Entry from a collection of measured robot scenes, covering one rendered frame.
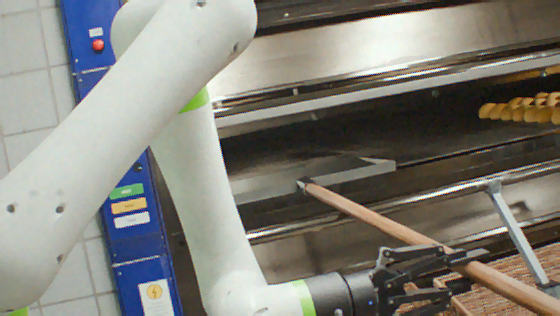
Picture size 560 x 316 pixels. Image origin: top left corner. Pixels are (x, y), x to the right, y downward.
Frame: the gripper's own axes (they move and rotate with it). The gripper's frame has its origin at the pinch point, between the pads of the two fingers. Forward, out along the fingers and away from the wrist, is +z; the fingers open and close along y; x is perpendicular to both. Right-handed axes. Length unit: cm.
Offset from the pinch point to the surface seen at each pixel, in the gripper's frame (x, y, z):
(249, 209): -99, 2, -16
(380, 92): -85, -24, 21
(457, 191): -62, 1, 28
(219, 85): -98, -32, -18
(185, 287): -99, 19, -37
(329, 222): -62, 2, -5
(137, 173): -96, -14, -43
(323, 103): -85, -24, 5
